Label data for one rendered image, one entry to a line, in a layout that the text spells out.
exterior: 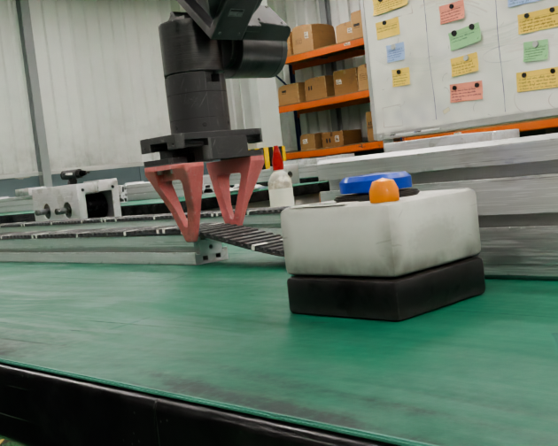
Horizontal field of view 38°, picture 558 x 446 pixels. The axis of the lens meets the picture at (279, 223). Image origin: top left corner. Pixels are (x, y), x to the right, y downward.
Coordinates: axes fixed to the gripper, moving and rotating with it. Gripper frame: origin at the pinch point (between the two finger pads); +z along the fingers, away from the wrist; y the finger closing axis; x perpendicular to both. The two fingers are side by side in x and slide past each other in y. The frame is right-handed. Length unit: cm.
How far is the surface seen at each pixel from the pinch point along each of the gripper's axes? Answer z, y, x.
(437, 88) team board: -34, 279, 167
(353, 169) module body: -4.4, -5.0, -22.9
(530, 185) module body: -2.5, -5.0, -36.3
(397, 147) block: -5.8, 14.0, -12.0
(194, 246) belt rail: 1.3, -1.9, 0.6
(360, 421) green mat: 3, -29, -43
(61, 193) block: -5, 28, 80
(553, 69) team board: -34, 279, 108
